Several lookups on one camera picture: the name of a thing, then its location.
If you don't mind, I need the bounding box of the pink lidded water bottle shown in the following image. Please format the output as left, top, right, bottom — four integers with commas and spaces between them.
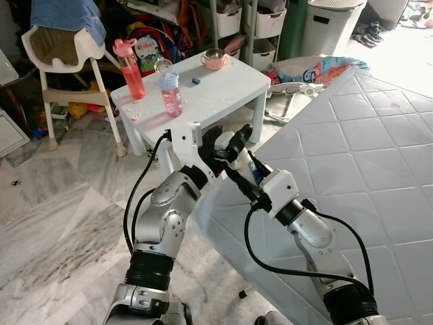
112, 39, 147, 104

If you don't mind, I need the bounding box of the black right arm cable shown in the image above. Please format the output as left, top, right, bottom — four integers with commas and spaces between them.
244, 196, 375, 295

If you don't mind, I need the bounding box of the white laundry basket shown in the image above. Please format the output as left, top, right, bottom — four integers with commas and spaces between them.
301, 0, 366, 58

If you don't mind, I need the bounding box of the yellow toy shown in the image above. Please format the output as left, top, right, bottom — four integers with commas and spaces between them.
68, 100, 112, 120

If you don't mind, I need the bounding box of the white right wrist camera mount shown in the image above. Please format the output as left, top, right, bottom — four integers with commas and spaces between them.
260, 169, 302, 219

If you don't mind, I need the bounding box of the colourful baby bouncer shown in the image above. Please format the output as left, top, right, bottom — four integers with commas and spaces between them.
267, 56, 371, 95

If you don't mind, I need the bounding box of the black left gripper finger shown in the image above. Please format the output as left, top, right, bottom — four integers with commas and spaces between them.
227, 125, 254, 163
205, 126, 225, 156

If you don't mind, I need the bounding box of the white plastic table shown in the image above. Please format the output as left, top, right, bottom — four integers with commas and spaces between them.
110, 53, 273, 173

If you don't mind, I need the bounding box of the rack with white bins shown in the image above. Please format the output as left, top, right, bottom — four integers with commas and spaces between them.
206, 0, 288, 72

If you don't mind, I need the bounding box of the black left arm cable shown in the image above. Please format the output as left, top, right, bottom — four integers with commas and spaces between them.
123, 132, 171, 255

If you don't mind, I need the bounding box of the white high chair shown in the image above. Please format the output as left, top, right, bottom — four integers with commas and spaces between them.
22, 24, 129, 158

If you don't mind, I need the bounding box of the colourful backpack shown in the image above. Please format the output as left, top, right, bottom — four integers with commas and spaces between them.
125, 24, 183, 65

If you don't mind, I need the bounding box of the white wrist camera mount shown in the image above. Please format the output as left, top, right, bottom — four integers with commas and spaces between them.
260, 169, 302, 219
169, 123, 219, 183

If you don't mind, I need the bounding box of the pink bottle with blue lid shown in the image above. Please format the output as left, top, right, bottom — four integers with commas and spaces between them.
155, 59, 184, 118

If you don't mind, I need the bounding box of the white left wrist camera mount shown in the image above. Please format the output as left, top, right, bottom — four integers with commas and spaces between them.
169, 123, 219, 183

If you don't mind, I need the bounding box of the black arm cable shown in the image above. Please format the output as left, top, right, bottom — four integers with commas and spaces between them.
244, 196, 375, 295
123, 132, 171, 255

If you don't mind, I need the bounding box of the green bin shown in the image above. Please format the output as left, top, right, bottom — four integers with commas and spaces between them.
279, 0, 309, 60

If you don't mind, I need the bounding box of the white bottle with blue label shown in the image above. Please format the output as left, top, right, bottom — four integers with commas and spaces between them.
232, 150, 267, 186

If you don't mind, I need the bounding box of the white fridge door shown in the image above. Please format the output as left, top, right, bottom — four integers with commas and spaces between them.
191, 66, 433, 325

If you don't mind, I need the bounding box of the blue cloth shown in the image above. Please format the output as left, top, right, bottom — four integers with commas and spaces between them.
30, 0, 108, 47

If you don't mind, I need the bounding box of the pink cup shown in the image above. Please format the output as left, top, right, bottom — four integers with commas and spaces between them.
200, 48, 229, 70

